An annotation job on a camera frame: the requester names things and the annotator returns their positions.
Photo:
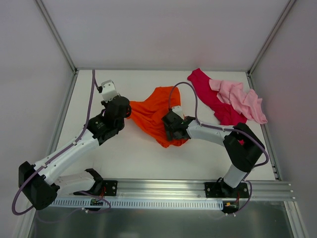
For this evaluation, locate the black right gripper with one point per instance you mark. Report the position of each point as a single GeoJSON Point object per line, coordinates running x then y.
{"type": "Point", "coordinates": [168, 127]}

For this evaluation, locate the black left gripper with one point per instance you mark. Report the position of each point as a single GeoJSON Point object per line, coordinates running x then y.
{"type": "Point", "coordinates": [125, 109]}

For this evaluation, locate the orange t shirt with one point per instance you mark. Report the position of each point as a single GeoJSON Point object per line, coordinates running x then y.
{"type": "Point", "coordinates": [148, 114]}

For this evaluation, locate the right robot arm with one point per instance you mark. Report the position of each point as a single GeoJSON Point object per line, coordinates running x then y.
{"type": "Point", "coordinates": [241, 144]}

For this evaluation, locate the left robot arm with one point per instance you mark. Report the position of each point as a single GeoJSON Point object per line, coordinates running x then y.
{"type": "Point", "coordinates": [42, 182]}

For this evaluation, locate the magenta t shirt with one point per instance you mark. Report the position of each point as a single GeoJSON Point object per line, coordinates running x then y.
{"type": "Point", "coordinates": [225, 113]}

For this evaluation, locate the light pink t shirt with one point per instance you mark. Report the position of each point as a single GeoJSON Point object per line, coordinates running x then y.
{"type": "Point", "coordinates": [247, 104]}

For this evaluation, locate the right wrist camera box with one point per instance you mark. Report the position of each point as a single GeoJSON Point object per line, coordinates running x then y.
{"type": "Point", "coordinates": [178, 110]}

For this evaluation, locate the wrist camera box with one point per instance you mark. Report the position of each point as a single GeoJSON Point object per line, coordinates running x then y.
{"type": "Point", "coordinates": [108, 90]}
{"type": "Point", "coordinates": [178, 110]}

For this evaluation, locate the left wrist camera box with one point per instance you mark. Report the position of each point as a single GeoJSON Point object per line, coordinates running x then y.
{"type": "Point", "coordinates": [108, 90]}

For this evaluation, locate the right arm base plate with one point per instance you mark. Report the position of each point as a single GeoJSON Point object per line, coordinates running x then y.
{"type": "Point", "coordinates": [222, 190]}

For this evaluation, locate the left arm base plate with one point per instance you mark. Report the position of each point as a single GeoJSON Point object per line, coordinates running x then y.
{"type": "Point", "coordinates": [108, 188]}

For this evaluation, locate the left aluminium frame post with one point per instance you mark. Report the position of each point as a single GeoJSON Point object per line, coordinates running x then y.
{"type": "Point", "coordinates": [52, 28]}

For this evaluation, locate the aluminium frame post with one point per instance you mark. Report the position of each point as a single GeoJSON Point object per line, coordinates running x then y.
{"type": "Point", "coordinates": [52, 28]}
{"type": "Point", "coordinates": [278, 24]}

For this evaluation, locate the white slotted cable duct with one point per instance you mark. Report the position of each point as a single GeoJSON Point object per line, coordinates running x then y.
{"type": "Point", "coordinates": [129, 203]}

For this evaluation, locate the right aluminium frame post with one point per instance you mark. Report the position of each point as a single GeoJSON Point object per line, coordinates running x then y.
{"type": "Point", "coordinates": [278, 24]}

